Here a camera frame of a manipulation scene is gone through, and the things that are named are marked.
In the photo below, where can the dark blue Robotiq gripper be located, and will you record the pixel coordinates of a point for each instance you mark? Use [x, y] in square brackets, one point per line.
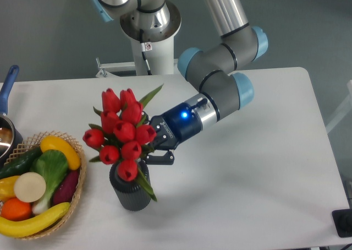
[173, 127]

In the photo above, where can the red tulip bouquet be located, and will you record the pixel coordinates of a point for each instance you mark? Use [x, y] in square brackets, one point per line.
[122, 137]

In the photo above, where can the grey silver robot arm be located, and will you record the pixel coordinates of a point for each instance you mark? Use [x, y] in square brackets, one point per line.
[151, 26]

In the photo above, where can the dark grey ribbed vase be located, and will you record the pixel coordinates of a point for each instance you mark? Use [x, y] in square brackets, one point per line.
[130, 193]

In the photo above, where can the purple sweet potato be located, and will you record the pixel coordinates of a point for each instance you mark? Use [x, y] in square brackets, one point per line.
[67, 188]

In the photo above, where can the green bok choy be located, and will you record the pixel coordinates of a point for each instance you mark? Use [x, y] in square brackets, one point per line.
[52, 165]

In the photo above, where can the woven wicker basket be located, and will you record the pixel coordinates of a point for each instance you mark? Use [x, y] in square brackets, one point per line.
[34, 141]

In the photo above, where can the white round radish slice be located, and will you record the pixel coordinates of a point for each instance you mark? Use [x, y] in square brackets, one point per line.
[29, 187]

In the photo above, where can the green cucumber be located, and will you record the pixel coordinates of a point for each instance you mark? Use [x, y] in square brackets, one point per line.
[20, 164]

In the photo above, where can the yellow bell pepper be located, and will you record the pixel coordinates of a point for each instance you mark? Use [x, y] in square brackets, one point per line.
[7, 188]

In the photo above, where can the orange fruit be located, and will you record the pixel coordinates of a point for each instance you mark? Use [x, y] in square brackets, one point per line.
[16, 210]

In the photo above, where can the yellow banana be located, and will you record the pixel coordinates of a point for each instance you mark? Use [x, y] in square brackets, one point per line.
[47, 221]

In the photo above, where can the black device at edge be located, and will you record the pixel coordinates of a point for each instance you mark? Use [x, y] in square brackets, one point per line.
[342, 222]

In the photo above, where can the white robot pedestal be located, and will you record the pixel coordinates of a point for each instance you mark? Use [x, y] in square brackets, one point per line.
[155, 57]

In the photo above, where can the blue handled saucepan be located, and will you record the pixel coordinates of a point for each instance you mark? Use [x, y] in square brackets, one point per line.
[10, 137]

